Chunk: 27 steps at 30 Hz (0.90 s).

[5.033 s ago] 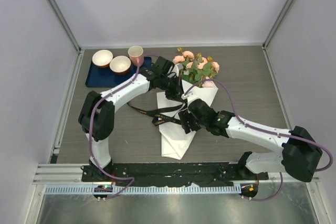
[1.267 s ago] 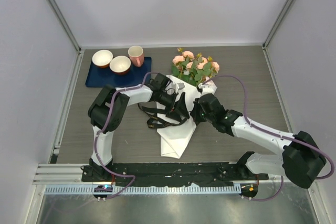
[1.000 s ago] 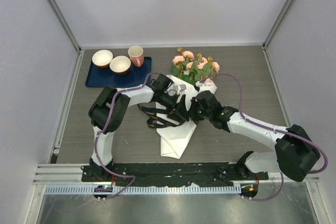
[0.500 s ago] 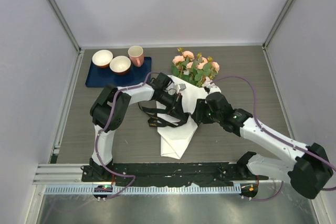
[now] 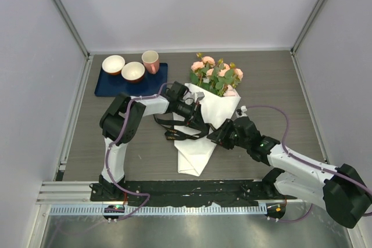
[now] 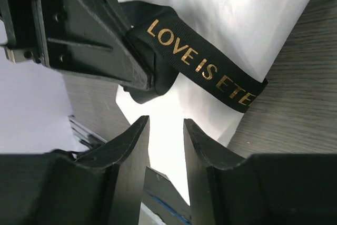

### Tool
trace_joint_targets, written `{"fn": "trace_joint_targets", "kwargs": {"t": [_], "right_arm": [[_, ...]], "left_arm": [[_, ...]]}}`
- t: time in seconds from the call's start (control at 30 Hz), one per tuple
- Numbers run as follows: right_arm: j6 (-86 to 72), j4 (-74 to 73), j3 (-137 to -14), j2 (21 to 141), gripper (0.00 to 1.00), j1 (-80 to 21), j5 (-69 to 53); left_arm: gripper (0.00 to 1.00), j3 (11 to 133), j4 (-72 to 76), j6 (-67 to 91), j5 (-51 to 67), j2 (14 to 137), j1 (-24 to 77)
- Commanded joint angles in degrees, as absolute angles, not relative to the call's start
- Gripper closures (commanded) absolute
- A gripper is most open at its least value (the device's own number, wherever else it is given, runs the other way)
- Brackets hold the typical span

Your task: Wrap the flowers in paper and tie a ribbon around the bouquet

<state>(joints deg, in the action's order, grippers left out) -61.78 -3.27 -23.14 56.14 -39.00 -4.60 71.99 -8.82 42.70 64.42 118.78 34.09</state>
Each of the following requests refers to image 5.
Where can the white bowl orange outside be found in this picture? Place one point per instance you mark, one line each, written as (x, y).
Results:
(113, 64)

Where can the white slotted cable duct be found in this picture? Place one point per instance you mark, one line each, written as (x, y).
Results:
(113, 209)

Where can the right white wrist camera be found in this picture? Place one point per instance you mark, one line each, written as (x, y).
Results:
(241, 112)

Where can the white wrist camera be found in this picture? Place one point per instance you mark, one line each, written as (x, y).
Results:
(197, 96)
(241, 112)

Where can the pink fake flower stem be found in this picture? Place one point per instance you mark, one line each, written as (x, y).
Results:
(202, 70)

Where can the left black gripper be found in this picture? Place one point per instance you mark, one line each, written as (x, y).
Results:
(197, 119)

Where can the black ribbon gold letters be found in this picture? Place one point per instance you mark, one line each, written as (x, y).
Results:
(174, 134)

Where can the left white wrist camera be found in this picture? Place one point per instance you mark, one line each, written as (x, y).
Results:
(197, 96)

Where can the pink mug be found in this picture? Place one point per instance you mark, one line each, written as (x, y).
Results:
(151, 62)

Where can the aluminium frame rail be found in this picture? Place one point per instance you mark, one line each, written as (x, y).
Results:
(64, 192)

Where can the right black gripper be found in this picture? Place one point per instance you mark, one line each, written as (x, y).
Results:
(218, 136)

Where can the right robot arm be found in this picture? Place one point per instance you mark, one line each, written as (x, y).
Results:
(340, 191)

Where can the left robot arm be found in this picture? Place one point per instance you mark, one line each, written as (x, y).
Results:
(120, 123)

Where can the blue tray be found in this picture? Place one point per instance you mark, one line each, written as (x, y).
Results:
(110, 86)

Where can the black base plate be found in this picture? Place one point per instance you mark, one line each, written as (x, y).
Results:
(192, 193)

